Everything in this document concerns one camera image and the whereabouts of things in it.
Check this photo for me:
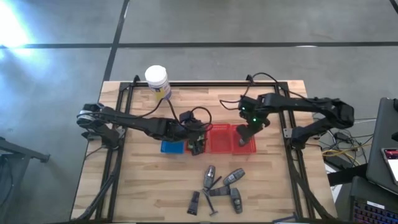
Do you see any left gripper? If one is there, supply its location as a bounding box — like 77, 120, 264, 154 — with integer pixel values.
182, 119, 208, 156

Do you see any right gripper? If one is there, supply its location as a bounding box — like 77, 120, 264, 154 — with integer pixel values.
236, 113, 271, 142

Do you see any blue slotted plastic basket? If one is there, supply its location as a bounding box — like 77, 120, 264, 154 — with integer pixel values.
160, 140, 185, 155

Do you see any dark disposable razor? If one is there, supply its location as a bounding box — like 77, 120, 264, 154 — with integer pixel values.
201, 189, 219, 217
205, 175, 223, 191

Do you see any grey key fob lower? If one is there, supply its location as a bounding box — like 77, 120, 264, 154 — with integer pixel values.
229, 187, 243, 215

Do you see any Lysol wipes canister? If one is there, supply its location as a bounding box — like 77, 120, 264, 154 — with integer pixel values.
144, 64, 173, 101

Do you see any pale blue flat item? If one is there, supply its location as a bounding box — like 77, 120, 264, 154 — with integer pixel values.
273, 214, 299, 224

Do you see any grey laptop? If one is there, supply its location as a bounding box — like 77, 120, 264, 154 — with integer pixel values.
366, 97, 398, 195

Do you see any smartphone with lit screen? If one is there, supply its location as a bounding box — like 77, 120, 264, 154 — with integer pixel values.
381, 147, 398, 186

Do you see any backlit keyboard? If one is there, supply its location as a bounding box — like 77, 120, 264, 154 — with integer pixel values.
351, 198, 398, 224

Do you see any dark metal stand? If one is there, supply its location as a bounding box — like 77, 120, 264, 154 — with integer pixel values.
0, 136, 50, 224

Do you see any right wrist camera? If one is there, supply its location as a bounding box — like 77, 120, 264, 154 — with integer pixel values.
239, 96, 259, 114

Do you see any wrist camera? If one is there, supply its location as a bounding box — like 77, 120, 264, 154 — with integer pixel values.
179, 110, 196, 124
239, 96, 259, 114

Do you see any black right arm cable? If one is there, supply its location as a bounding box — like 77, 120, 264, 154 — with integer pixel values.
219, 72, 280, 111

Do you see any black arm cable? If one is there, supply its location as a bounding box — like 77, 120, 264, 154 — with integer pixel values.
219, 72, 280, 111
136, 98, 182, 124

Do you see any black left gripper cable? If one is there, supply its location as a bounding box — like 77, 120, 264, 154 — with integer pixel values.
188, 106, 214, 132

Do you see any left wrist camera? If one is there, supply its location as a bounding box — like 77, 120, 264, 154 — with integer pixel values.
179, 110, 196, 124

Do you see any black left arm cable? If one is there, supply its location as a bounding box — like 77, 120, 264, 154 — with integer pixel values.
136, 98, 182, 124

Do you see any black aluminium rig frame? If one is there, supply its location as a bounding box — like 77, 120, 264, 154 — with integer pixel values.
71, 80, 338, 223

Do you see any yellow cable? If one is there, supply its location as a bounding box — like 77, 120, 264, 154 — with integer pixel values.
322, 146, 373, 158

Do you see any black flat base plate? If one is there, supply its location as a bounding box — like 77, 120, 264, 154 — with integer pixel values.
326, 163, 368, 187

